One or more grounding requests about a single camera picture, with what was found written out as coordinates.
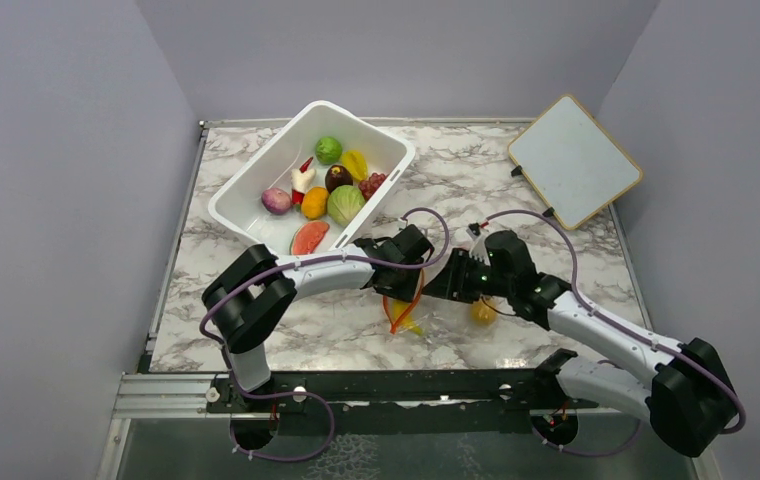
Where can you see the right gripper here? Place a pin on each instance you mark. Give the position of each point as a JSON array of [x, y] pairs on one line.
[[451, 282]]

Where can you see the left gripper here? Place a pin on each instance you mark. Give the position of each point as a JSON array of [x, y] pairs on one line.
[[404, 293]]

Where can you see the clear zip top bag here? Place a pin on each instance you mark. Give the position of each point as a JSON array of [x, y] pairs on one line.
[[443, 322]]

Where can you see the orange fake fruit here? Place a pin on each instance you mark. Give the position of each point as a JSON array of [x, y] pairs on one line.
[[314, 203]]

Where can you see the white plastic bin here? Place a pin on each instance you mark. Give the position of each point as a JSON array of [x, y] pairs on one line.
[[237, 204]]

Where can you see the white garlic fake food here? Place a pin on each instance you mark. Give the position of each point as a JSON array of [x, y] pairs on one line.
[[302, 180]]

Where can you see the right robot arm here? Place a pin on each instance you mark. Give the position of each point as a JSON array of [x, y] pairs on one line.
[[681, 390]]

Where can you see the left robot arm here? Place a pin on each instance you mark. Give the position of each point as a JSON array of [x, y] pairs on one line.
[[247, 301]]

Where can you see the yellow lemon fake fruit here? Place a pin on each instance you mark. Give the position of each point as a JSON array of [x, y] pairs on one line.
[[482, 312]]

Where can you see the green cabbage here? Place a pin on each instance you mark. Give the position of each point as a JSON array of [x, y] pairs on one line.
[[344, 203]]

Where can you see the red grapes bunch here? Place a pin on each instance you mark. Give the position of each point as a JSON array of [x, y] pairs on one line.
[[371, 184]]

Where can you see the dark purple fruit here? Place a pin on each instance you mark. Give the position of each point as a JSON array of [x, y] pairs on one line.
[[337, 176]]

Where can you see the yellow bell pepper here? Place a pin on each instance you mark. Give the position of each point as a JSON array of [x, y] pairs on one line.
[[355, 163]]

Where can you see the red chili pepper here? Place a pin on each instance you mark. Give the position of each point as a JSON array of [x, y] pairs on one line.
[[298, 197]]

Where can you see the purple onion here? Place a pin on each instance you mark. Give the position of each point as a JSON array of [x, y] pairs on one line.
[[276, 201]]

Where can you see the small green lime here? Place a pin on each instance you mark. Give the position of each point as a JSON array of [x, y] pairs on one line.
[[328, 150]]

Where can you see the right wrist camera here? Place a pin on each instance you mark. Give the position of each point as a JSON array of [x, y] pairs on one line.
[[478, 234]]

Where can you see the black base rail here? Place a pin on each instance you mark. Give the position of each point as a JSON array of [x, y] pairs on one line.
[[359, 402]]

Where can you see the white board wooden frame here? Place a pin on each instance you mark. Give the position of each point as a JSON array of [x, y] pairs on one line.
[[572, 163]]

